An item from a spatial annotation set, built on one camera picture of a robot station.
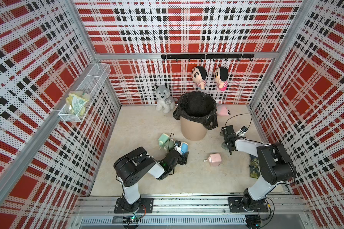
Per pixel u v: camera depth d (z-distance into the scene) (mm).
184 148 883
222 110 1084
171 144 862
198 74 909
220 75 929
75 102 627
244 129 827
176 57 877
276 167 471
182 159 821
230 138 780
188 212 732
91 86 800
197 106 965
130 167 491
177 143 816
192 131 935
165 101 1099
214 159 840
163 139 907
